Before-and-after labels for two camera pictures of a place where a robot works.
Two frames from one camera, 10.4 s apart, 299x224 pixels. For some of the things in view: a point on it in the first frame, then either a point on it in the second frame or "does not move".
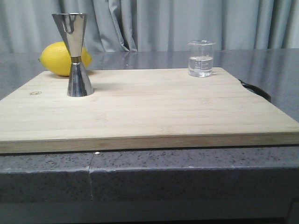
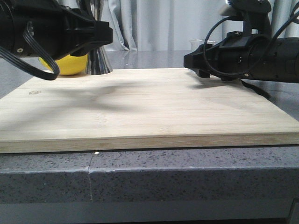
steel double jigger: x=72 y=26 → x=98 y=62
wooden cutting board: x=134 y=109 does not move
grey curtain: x=27 y=26 does not move
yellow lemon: x=55 y=57 does not move
